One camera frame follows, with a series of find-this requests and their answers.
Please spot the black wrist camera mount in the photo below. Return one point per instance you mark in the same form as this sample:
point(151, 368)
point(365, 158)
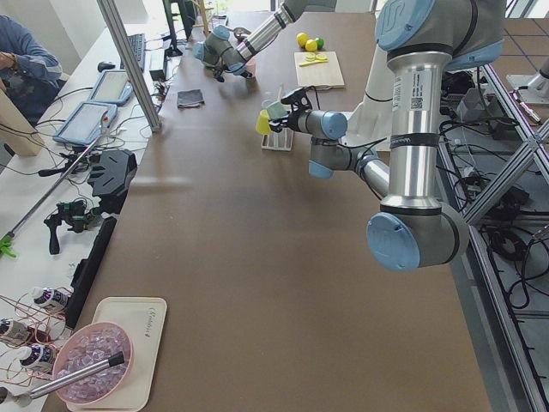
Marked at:
point(297, 100)

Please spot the green plastic cup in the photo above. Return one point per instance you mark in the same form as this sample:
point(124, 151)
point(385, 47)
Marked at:
point(274, 108)

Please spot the blue teach pendant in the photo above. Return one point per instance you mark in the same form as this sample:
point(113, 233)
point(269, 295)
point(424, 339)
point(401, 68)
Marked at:
point(85, 123)
point(113, 87)

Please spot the pink plastic cup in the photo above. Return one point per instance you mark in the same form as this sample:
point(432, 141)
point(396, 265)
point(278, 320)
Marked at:
point(250, 68)

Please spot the aluminium frame post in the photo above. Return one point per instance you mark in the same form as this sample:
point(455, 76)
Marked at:
point(118, 33)

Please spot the bottle rack with bottles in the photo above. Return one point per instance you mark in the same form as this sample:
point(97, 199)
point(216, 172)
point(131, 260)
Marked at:
point(33, 325)

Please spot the pink bowl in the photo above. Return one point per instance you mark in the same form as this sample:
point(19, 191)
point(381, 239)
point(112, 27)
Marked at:
point(93, 343)

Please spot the yellow plastic knife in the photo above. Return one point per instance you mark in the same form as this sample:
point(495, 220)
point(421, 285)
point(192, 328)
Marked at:
point(312, 62)

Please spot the white wire cup holder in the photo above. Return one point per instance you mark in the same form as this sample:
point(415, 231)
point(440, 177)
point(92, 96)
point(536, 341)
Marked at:
point(278, 141)

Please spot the grey folded cloth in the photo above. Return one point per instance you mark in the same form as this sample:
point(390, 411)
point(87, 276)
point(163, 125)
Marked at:
point(190, 98)

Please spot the yellow lemon near lime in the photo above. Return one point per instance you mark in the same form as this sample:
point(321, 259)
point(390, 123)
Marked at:
point(302, 39)

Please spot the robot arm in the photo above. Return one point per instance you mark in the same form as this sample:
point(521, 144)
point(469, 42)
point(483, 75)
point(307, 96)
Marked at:
point(219, 55)
point(421, 40)

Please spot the black computer mouse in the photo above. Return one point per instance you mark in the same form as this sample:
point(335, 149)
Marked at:
point(102, 66)

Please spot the yellow lemon front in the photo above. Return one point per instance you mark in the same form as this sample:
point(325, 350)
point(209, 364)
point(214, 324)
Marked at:
point(311, 45)

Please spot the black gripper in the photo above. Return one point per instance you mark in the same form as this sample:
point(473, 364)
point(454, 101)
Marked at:
point(238, 71)
point(293, 119)

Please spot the black plastic bracket stack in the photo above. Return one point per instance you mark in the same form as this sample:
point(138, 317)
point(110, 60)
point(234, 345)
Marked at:
point(110, 178)

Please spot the black keyboard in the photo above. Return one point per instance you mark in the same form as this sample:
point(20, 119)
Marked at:
point(138, 46)

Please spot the black monitor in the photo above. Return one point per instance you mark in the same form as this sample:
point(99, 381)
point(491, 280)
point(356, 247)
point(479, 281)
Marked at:
point(180, 18)

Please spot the green grabber tool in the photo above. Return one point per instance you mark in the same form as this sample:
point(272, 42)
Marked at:
point(6, 240)

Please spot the seated person blue shirt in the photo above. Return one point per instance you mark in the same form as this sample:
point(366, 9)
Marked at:
point(29, 73)

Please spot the yellow plastic cup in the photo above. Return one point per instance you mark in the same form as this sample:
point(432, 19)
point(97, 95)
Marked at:
point(262, 123)

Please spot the wooden cutting board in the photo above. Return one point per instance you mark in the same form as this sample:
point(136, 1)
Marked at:
point(319, 75)

